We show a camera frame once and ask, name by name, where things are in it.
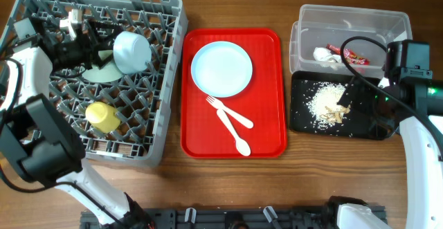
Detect light blue bowl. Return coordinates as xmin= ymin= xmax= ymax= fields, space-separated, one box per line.
xmin=113 ymin=31 xmax=152 ymax=74

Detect pink plastic fork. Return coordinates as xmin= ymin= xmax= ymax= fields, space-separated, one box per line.
xmin=206 ymin=95 xmax=254 ymax=129

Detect grey dishwasher rack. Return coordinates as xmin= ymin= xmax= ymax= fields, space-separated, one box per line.
xmin=1 ymin=0 xmax=188 ymax=167

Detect light blue plate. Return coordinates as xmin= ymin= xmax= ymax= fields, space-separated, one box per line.
xmin=190 ymin=41 xmax=253 ymax=98

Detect yellow cup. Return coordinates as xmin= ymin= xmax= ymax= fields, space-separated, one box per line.
xmin=85 ymin=102 xmax=121 ymax=134

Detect green saucer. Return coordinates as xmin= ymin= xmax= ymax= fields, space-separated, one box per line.
xmin=82 ymin=59 xmax=124 ymax=83

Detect white napkin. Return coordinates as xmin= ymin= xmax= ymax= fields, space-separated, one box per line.
xmin=313 ymin=47 xmax=342 ymax=63

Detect black waste tray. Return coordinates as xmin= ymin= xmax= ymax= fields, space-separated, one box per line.
xmin=289 ymin=71 xmax=395 ymax=140

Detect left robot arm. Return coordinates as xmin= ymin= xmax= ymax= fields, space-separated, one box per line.
xmin=1 ymin=17 xmax=156 ymax=228

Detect red snack wrapper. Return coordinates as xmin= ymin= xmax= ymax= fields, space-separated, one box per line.
xmin=326 ymin=44 xmax=370 ymax=65

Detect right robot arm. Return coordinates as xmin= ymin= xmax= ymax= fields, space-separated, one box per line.
xmin=335 ymin=117 xmax=442 ymax=229

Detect red serving tray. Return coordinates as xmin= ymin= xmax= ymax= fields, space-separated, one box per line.
xmin=181 ymin=28 xmax=287 ymax=158

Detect rice and food scraps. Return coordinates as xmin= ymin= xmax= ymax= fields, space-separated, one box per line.
xmin=306 ymin=82 xmax=351 ymax=131

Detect clear plastic bin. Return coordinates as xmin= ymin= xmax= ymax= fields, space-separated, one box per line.
xmin=289 ymin=4 xmax=413 ymax=75

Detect white plastic spoon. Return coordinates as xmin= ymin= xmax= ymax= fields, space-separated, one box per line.
xmin=217 ymin=109 xmax=251 ymax=156

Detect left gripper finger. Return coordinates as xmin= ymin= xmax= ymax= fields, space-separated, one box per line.
xmin=87 ymin=21 xmax=123 ymax=32
xmin=91 ymin=37 xmax=115 ymax=66

